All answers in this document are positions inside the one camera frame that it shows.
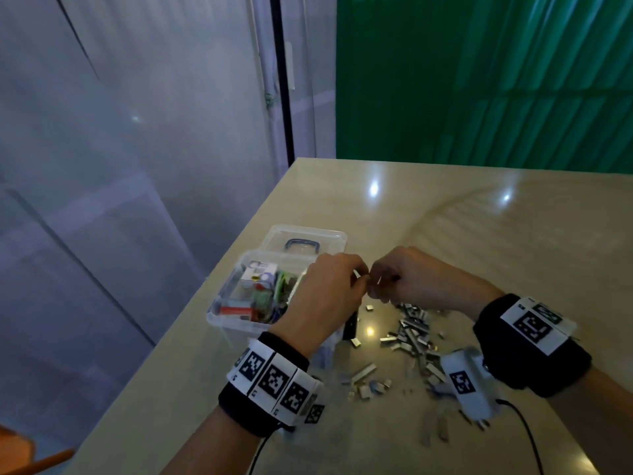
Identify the green curtain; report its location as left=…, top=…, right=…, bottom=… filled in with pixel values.
left=336, top=0, right=633, bottom=174

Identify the black camera cable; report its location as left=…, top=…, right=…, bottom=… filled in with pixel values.
left=247, top=430, right=276, bottom=475
left=495, top=398, right=545, bottom=475

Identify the person's right hand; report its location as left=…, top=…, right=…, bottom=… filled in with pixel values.
left=368, top=246, right=506, bottom=319

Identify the black window post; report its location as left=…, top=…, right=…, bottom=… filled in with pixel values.
left=269, top=0, right=299, bottom=176

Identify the small white staple box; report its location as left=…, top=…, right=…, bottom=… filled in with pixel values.
left=242, top=261, right=280, bottom=285

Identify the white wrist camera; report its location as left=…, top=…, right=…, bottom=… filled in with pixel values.
left=299, top=398, right=328, bottom=428
left=440, top=349, right=502, bottom=428

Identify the black marker wristband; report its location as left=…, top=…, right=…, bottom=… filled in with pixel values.
left=218, top=331, right=326, bottom=438
left=473, top=294, right=593, bottom=398

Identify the orange chair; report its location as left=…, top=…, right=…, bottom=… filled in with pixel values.
left=0, top=425, right=75, bottom=475

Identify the transparent box lid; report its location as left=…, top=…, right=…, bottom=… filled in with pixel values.
left=259, top=225, right=349, bottom=259

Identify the person's left hand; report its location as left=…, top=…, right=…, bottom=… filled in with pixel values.
left=269, top=254, right=370, bottom=358

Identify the pile of metal staple strips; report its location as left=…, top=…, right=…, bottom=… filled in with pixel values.
left=341, top=300, right=478, bottom=446

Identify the transparent storage box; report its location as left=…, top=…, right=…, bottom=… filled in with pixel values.
left=206, top=247, right=359, bottom=354

